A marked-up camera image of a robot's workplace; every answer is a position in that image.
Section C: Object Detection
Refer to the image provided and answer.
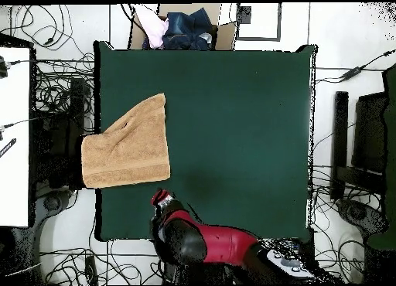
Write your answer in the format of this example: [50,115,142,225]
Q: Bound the tan terry towel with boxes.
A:
[80,93,172,190]

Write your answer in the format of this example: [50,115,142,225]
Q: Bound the black power strip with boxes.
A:
[84,255,99,286]

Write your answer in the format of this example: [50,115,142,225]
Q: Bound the black equipment rack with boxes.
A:
[30,77,86,191]

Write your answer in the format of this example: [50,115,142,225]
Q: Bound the black striped bar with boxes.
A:
[0,138,17,158]

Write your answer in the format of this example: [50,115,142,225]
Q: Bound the white desk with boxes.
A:
[0,46,32,228]

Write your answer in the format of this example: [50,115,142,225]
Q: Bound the pink garment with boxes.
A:
[135,4,170,49]

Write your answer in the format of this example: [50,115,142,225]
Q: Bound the dark blue jeans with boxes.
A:
[161,7,217,51]

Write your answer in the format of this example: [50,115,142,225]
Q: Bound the brown cardboard box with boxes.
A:
[128,3,237,51]

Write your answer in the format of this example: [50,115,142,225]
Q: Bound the long black bar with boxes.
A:
[330,90,350,201]

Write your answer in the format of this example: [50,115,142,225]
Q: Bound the dark round stand base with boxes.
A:
[336,199,387,237]

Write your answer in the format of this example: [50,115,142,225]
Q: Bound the dark green cloth on side table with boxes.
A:
[367,63,396,251]

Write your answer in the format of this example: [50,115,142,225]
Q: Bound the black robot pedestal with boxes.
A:
[162,260,236,285]

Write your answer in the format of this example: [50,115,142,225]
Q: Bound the black power adapter with cable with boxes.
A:
[315,49,396,84]

